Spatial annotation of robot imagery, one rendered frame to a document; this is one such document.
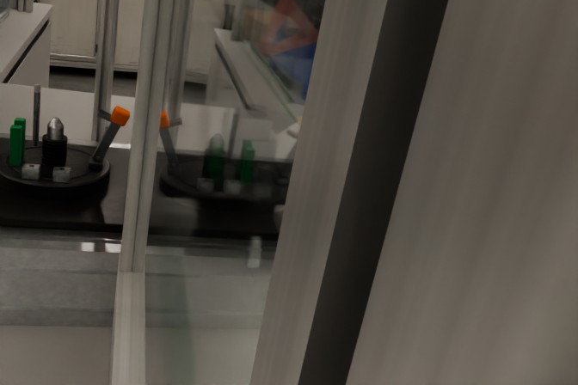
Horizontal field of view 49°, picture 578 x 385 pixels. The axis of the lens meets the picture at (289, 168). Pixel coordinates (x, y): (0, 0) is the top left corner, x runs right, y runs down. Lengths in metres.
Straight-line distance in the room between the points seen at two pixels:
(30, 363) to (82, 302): 0.08
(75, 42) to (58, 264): 4.14
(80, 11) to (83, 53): 0.30
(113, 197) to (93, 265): 0.12
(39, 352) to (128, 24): 4.20
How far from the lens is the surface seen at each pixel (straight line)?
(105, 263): 0.73
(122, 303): 0.65
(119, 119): 0.83
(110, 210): 0.79
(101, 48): 1.01
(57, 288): 0.75
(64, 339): 0.76
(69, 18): 4.79
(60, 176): 0.81
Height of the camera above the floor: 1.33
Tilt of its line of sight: 21 degrees down
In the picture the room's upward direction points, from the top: 11 degrees clockwise
